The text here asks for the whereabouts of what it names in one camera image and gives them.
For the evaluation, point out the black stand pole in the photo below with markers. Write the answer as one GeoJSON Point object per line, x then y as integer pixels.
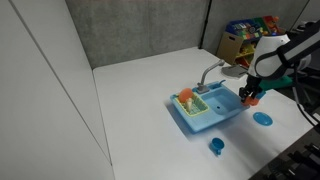
{"type": "Point", "coordinates": [204, 25]}

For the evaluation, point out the blue toy saucer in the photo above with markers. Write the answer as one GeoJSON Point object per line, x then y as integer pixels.
{"type": "Point", "coordinates": [262, 119]}

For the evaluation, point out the cream toy dish item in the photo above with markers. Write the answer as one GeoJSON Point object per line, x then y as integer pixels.
{"type": "Point", "coordinates": [189, 104]}

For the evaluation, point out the grey toy faucet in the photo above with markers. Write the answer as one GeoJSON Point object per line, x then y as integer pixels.
{"type": "Point", "coordinates": [206, 71]}

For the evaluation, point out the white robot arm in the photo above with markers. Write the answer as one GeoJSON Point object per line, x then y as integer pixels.
{"type": "Point", "coordinates": [271, 58]}

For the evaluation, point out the orange toy mug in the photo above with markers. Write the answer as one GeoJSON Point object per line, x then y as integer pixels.
{"type": "Point", "coordinates": [250, 102]}

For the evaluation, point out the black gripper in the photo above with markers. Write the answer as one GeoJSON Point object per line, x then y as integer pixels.
{"type": "Point", "coordinates": [252, 84]}

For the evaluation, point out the orange toy plate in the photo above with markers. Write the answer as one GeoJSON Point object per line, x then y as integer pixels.
{"type": "Point", "coordinates": [185, 94]}

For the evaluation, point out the blue toy mug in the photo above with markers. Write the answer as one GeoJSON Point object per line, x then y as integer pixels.
{"type": "Point", "coordinates": [217, 144]}

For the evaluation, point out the blue toy sink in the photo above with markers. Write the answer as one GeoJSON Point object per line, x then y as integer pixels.
{"type": "Point", "coordinates": [220, 101]}

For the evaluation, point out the toy storage shelf with bins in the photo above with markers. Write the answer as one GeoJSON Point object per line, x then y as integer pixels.
{"type": "Point", "coordinates": [241, 33]}

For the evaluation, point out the yellow-green dish rack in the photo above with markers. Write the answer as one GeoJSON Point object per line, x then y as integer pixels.
{"type": "Point", "coordinates": [199, 106]}

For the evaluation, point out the teal wrist mount piece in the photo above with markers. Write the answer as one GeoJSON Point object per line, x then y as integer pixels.
{"type": "Point", "coordinates": [276, 83]}

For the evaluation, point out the black equipment beside table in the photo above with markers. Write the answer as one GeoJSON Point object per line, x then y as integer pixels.
{"type": "Point", "coordinates": [293, 156]}

